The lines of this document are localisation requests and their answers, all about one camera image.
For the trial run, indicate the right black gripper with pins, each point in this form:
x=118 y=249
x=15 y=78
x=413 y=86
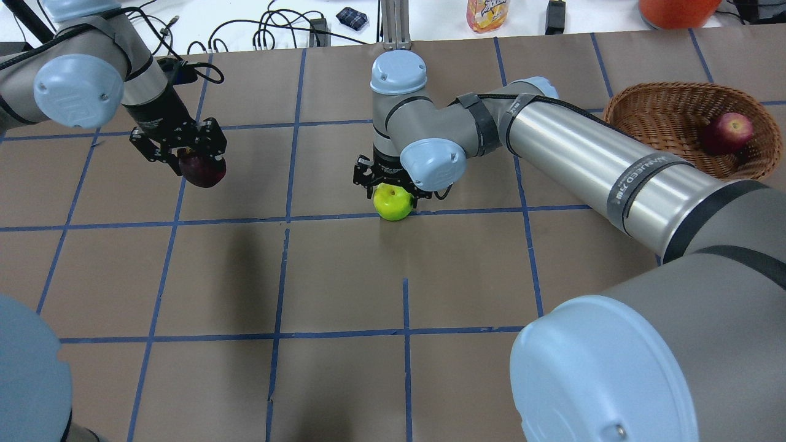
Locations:
x=385 y=165

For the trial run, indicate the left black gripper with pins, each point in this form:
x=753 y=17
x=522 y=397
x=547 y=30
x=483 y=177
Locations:
x=161 y=112

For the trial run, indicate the dark red apple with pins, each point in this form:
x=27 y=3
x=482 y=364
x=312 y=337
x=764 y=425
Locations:
x=200 y=170

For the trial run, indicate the green apple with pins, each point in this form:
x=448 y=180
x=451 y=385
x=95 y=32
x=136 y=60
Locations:
x=392 y=203

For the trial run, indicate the red yellow apple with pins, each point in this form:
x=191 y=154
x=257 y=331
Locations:
x=726 y=134

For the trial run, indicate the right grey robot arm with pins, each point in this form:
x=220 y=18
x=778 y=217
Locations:
x=690 y=351

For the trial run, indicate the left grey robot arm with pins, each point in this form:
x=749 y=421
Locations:
x=97 y=63

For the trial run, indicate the wicker basket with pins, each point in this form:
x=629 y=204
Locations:
x=670 y=117

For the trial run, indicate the dark checkered pouch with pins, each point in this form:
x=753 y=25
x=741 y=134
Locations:
x=352 y=18

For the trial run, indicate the orange juice bottle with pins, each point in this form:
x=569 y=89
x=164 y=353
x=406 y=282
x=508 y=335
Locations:
x=486 y=16

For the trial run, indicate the black power adapter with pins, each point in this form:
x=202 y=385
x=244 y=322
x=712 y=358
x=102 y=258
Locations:
x=555 y=19

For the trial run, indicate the orange bucket with lid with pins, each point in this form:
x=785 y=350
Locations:
x=677 y=14

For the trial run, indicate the aluminium frame post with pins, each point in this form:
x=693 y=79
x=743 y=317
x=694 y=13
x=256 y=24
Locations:
x=395 y=25

